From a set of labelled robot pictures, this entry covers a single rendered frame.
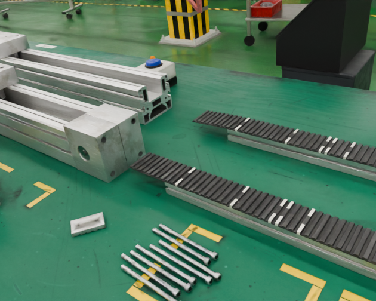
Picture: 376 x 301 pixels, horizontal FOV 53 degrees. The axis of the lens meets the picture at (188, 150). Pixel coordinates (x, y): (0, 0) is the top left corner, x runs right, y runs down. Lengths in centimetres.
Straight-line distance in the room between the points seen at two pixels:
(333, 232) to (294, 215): 5
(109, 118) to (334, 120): 45
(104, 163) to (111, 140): 4
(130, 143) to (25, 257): 26
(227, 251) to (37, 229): 30
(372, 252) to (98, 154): 43
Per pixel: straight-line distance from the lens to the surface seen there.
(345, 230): 52
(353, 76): 105
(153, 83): 88
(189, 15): 402
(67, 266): 56
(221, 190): 57
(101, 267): 55
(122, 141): 68
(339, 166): 67
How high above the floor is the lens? 117
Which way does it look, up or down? 32 degrees down
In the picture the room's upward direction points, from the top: 7 degrees counter-clockwise
